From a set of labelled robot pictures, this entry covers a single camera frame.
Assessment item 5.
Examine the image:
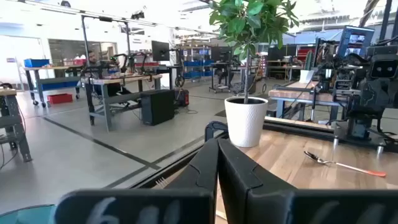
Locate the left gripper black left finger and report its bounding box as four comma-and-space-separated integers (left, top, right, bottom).
54, 138, 220, 224

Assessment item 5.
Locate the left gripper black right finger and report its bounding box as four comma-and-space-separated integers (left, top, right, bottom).
218, 138, 398, 224

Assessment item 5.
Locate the teal translucent plate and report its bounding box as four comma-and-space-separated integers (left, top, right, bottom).
0, 203, 57, 224

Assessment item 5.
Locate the silver metal fork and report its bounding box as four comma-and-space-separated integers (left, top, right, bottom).
154, 177, 169, 190

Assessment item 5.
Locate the black table clamp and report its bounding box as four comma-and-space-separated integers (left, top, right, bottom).
204, 121, 230, 142

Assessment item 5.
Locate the blue lit computer monitor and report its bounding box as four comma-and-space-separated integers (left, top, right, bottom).
336, 25, 376, 58

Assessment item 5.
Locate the white textured plant pot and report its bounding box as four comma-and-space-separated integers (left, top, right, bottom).
224, 96, 269, 148

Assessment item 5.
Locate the white container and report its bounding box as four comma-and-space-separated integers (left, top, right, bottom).
299, 69, 315, 84

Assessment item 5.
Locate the blue-legged wood top workbench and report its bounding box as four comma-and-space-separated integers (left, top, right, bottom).
268, 80, 349, 123

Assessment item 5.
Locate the black red power unit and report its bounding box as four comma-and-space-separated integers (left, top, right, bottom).
174, 88, 190, 108

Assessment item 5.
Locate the black computer tower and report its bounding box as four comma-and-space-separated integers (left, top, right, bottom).
141, 89, 175, 126

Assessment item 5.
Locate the shelf with blue bins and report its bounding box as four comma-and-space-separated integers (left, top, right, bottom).
182, 43, 215, 82

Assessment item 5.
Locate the grey workbench with wood top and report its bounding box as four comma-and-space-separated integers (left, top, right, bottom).
0, 87, 33, 163
81, 73, 163, 131

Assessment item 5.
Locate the black monitor cart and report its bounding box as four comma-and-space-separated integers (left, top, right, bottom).
208, 46, 237, 94

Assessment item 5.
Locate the black computer monitor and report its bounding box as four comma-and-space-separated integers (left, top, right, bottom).
151, 40, 170, 62

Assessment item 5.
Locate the green leafy plant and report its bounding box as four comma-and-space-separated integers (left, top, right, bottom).
208, 0, 300, 105

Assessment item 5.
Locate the person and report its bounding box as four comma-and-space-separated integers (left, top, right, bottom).
76, 51, 131, 100

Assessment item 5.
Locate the red storage bin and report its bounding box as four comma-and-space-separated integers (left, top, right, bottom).
47, 93, 73, 105

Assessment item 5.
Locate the grey workbench with blue shelf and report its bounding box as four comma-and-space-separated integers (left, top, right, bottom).
24, 65, 85, 108

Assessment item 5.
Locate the blue storage bin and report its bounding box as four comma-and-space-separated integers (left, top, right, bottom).
24, 58, 50, 68

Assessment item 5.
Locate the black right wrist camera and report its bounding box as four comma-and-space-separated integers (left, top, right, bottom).
369, 53, 398, 79

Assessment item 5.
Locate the metal spoon with orange handle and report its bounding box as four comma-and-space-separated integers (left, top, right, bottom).
303, 151, 387, 178

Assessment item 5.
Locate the black metal gantry frame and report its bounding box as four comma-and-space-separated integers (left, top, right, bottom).
80, 14, 131, 75

